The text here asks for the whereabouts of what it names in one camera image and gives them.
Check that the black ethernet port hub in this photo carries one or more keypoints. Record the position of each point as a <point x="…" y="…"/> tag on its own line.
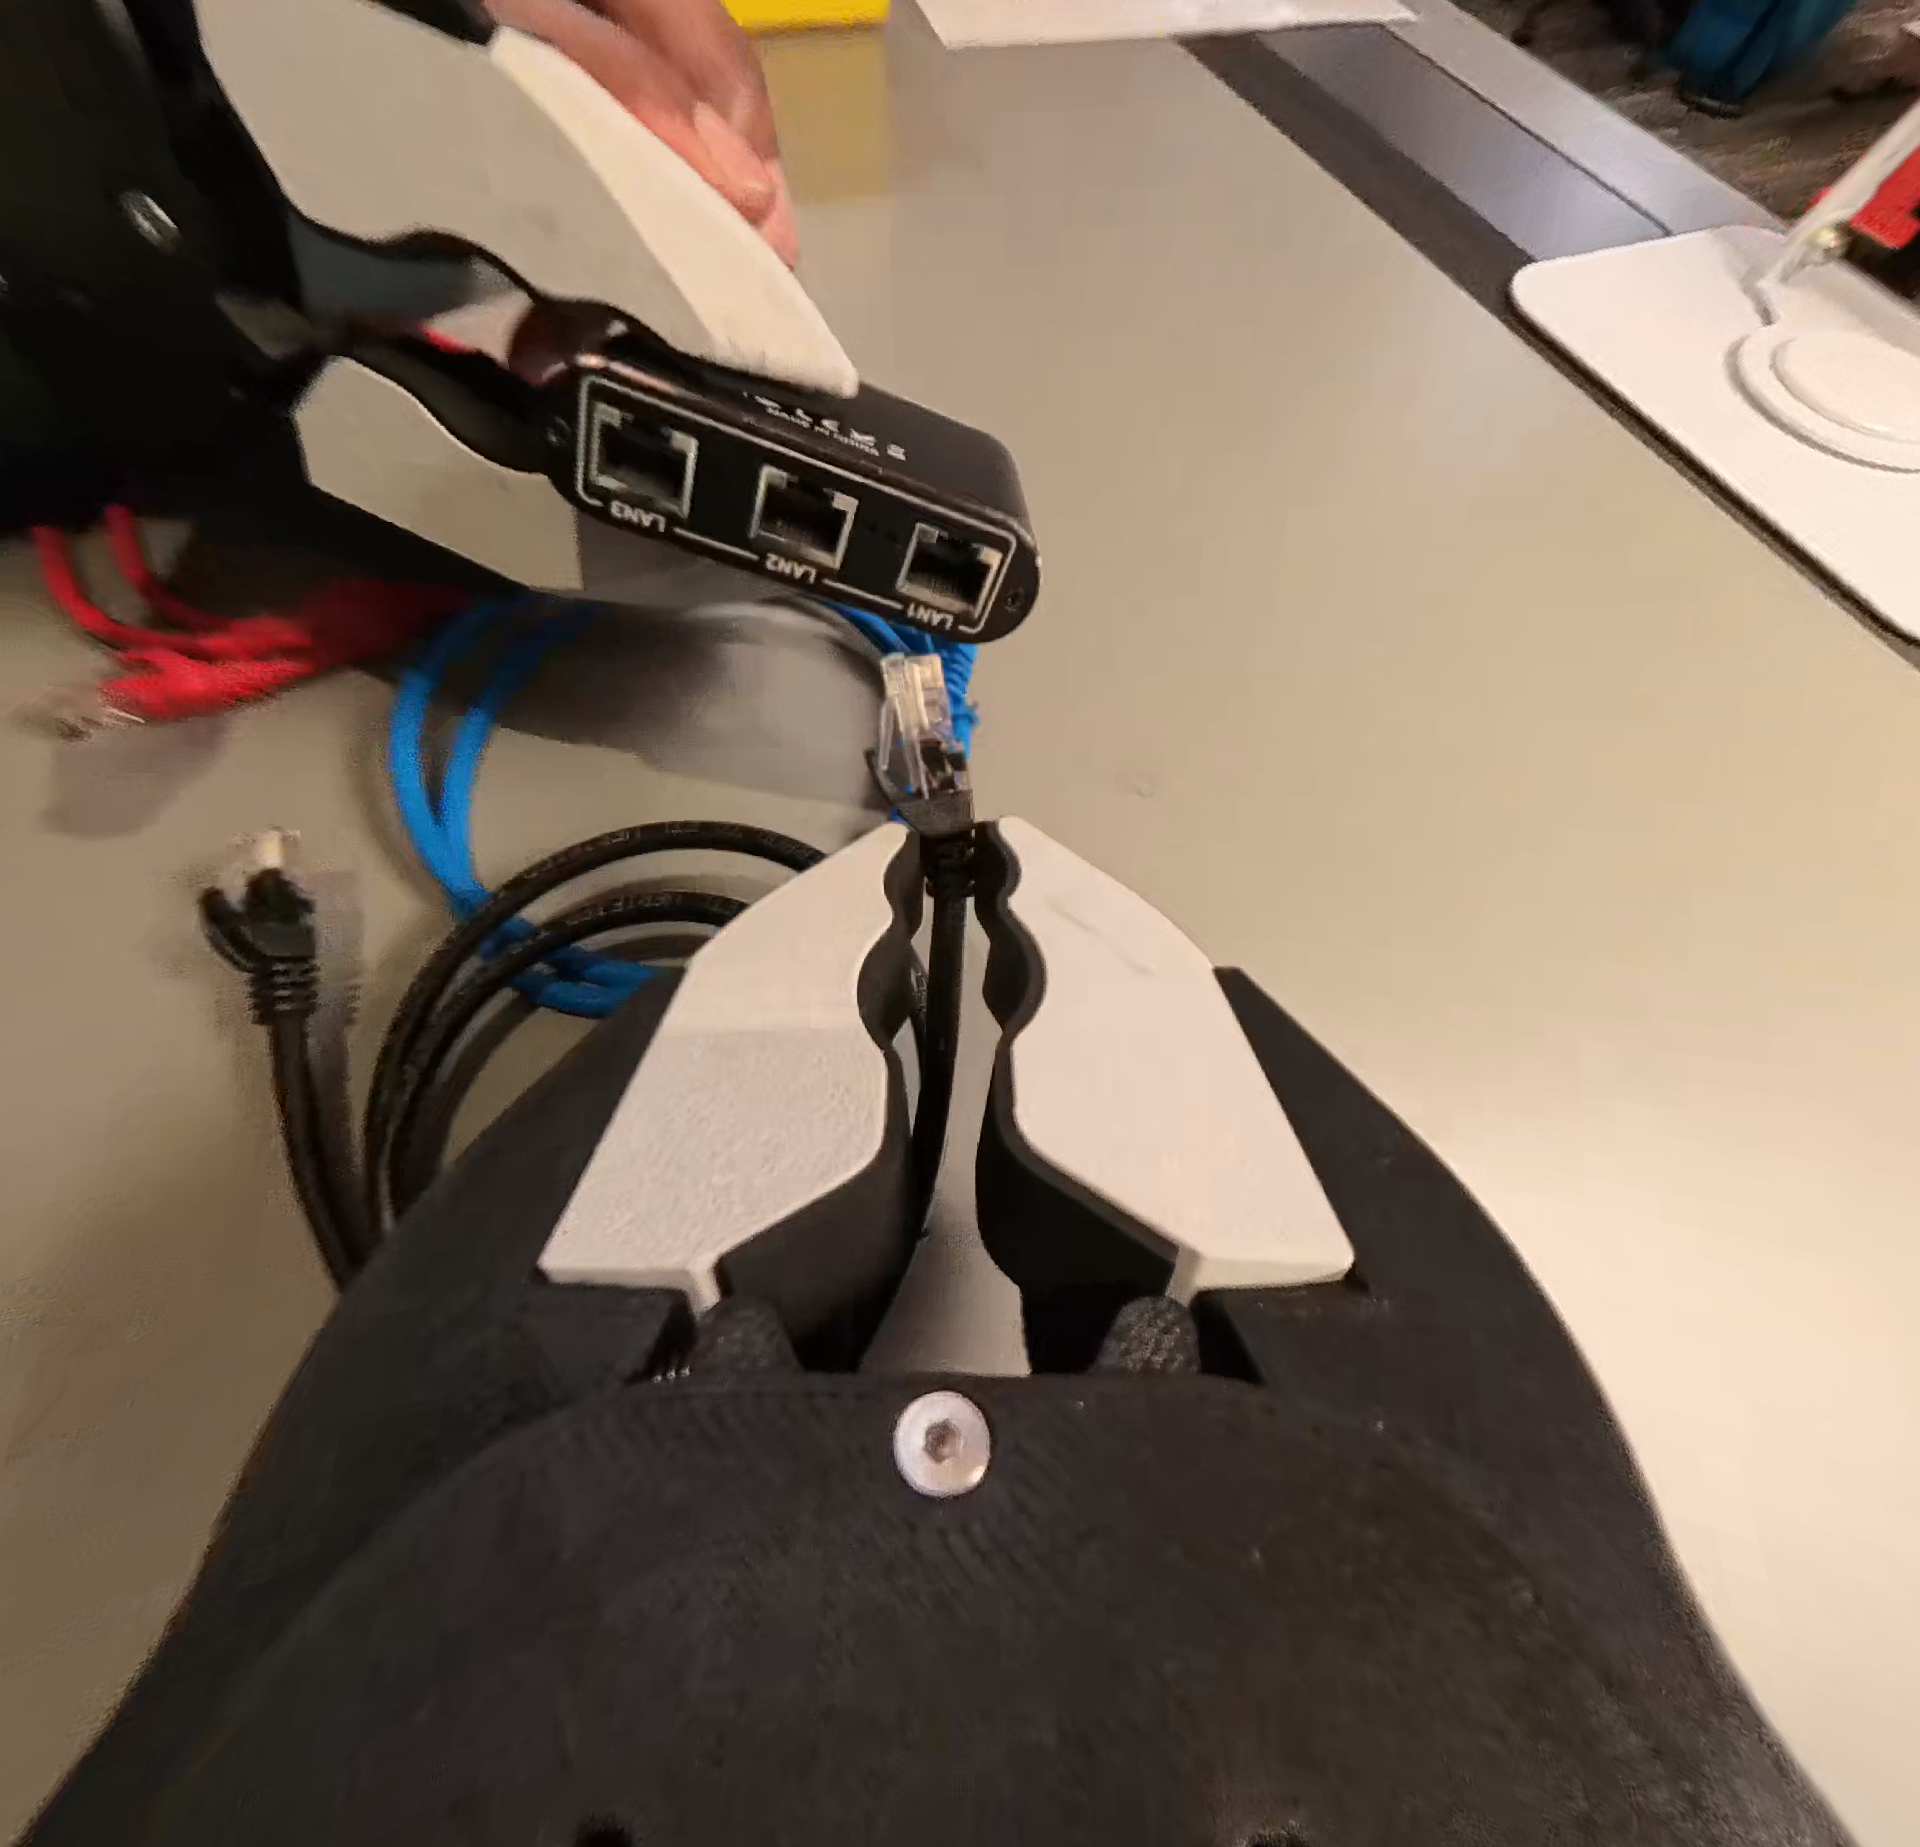
<point x="837" y="459"/>

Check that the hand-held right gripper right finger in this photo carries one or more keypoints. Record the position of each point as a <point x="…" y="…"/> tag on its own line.
<point x="1154" y="1109"/>

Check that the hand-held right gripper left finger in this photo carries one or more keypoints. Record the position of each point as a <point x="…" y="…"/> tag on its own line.
<point x="750" y="1128"/>

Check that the person's left hand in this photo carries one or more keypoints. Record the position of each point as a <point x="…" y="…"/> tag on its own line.
<point x="675" y="45"/>

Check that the teal bag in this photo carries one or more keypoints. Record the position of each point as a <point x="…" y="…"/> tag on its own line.
<point x="1763" y="31"/>

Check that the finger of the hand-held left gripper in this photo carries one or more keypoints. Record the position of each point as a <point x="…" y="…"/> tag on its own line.
<point x="405" y="459"/>
<point x="420" y="123"/>

